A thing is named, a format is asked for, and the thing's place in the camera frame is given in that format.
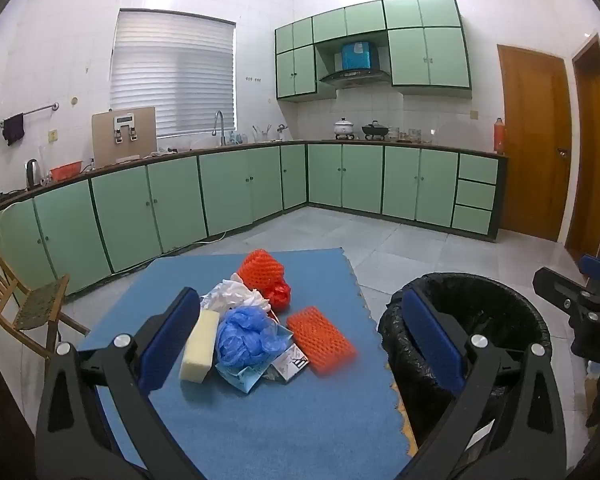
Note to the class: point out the chrome kitchen faucet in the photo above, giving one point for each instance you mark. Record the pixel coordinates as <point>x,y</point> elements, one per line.
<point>220,125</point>

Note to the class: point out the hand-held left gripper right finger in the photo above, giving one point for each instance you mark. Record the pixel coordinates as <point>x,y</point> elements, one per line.
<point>435,345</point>

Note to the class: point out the steel electric kettle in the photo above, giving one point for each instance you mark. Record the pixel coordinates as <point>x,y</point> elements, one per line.
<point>32,172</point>

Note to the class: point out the red plastic bag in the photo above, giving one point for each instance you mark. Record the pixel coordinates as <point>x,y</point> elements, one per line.
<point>279,296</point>

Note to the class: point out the wooden chair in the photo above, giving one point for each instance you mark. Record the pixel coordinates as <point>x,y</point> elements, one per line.
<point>35,305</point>

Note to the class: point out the dark hanging towel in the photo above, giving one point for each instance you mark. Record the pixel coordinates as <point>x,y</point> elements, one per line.
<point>13,130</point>

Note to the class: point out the pale yellow sponge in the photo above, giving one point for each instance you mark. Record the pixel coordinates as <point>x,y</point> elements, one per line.
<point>200,350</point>

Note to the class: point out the blue box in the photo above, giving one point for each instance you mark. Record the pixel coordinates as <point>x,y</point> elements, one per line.
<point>359,55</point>

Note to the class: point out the red foam net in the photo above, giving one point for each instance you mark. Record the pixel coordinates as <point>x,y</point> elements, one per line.
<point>320,340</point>

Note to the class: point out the black wok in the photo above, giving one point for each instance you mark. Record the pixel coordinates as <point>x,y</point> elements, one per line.
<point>375,131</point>

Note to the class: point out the green base cabinet with drawers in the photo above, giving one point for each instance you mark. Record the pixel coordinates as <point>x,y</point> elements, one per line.
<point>400,180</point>

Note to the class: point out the black range hood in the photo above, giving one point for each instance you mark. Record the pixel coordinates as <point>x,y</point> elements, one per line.
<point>355,78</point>

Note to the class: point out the green wall cabinets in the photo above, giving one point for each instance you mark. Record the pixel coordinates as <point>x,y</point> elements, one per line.
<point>430,55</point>

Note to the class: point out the small printed carton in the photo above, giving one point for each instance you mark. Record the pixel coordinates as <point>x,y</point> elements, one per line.
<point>292,365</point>

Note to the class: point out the white cooking pot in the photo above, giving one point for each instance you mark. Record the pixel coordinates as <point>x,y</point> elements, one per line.
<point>343,128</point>

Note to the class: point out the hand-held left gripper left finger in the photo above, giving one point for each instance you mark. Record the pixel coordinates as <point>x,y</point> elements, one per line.
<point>170,340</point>

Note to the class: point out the glass jars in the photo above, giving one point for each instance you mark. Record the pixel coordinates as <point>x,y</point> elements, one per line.
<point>410,135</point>

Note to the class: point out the black lined trash bin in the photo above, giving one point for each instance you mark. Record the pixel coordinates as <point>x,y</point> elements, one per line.
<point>505,320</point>

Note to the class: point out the red thermos flask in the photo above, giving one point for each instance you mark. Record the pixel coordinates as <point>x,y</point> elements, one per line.
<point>500,135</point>

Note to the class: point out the white window blind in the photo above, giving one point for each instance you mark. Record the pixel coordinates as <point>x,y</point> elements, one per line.
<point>175,75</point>

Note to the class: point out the blue plastic bag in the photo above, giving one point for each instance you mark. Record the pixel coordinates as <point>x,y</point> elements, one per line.
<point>247,335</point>

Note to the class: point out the metal towel rail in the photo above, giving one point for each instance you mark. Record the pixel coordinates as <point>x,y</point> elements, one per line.
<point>40,108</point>

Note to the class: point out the utensil holder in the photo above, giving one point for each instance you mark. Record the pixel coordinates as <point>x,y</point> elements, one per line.
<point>261,135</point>

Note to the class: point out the rolled orange foam net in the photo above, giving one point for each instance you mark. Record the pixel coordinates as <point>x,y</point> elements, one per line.
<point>260,267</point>

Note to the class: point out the brown cardboard box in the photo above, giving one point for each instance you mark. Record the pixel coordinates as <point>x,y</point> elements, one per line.
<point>125,145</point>

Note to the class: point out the white plastic bag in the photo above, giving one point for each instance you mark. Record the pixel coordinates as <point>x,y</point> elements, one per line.
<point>232,295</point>

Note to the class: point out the red plastic basin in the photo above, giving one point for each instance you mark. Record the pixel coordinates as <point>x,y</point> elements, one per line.
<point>66,172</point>

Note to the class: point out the light blue wrapper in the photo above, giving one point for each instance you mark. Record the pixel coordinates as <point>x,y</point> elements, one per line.
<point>240,379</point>

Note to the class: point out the long green base cabinet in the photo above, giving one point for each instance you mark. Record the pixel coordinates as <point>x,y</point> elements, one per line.
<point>175,200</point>

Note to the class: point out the blue foam mat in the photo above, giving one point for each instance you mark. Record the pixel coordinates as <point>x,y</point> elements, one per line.
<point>330,410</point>

